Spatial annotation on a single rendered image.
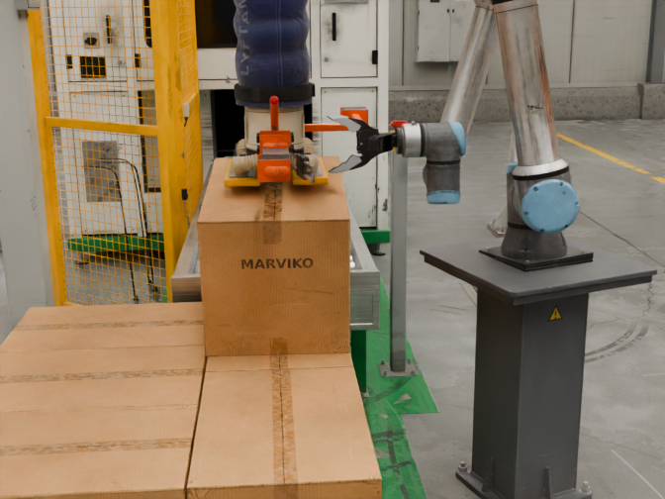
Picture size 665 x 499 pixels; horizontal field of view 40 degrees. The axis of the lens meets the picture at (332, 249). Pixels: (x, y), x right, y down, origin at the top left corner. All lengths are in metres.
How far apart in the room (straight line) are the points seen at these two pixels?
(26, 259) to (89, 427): 1.76
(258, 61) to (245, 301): 0.66
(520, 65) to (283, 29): 0.64
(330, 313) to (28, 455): 0.87
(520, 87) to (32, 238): 2.18
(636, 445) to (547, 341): 0.78
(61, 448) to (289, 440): 0.50
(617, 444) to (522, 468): 0.61
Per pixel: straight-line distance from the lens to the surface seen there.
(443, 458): 3.15
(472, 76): 2.55
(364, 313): 3.10
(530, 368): 2.70
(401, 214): 3.60
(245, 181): 2.52
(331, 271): 2.42
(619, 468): 3.19
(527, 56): 2.41
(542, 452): 2.85
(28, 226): 3.84
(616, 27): 12.57
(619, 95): 12.52
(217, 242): 2.39
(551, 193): 2.43
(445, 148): 2.42
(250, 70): 2.56
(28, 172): 3.79
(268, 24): 2.54
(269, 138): 2.37
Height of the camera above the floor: 1.48
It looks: 15 degrees down
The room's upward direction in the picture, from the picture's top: 1 degrees counter-clockwise
